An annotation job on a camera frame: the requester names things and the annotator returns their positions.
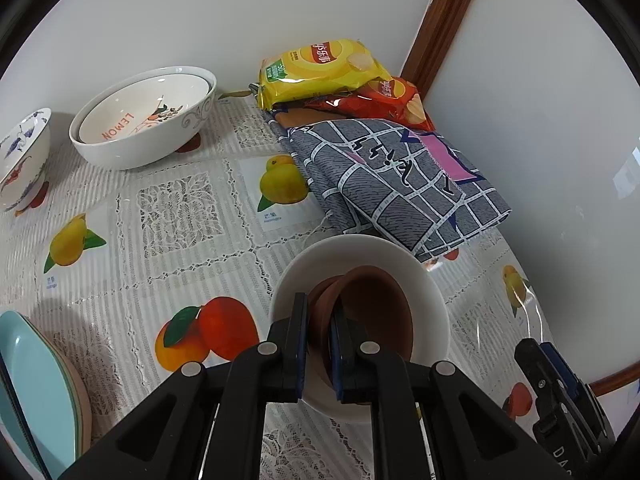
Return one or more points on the white bowl with orange print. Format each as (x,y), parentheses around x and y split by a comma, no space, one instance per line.
(130,120)

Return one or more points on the plain white bowl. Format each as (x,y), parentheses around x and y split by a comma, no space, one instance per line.
(430,310)

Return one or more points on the yellow chip bag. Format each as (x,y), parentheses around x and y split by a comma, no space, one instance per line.
(320,70)

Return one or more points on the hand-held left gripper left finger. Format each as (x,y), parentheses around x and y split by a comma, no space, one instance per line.
(300,360)

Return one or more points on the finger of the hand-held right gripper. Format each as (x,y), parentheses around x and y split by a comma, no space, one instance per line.
(580,390)
(540,380)

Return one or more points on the fruit print tablecloth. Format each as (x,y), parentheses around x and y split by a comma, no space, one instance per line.
(175,200)

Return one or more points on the large white patterned bowl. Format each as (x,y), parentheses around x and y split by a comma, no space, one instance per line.
(150,150)

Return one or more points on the small brown bowl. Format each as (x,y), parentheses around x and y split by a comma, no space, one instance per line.
(320,310)
(380,310)

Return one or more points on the grey checked cloth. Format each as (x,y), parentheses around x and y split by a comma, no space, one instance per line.
(400,185)

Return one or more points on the brown wooden baseboard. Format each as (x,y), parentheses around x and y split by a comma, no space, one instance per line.
(615,382)

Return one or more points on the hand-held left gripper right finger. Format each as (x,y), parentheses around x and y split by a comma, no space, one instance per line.
(336,360)

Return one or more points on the blue floral footed bowl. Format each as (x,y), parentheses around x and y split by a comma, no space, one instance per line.
(25,160)

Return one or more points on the brown wooden door frame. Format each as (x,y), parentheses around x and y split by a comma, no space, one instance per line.
(445,10)

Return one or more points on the red chip bag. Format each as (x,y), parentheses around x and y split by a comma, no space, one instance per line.
(395,97)

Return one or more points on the light blue plastic plate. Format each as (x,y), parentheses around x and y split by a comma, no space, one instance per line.
(30,385)

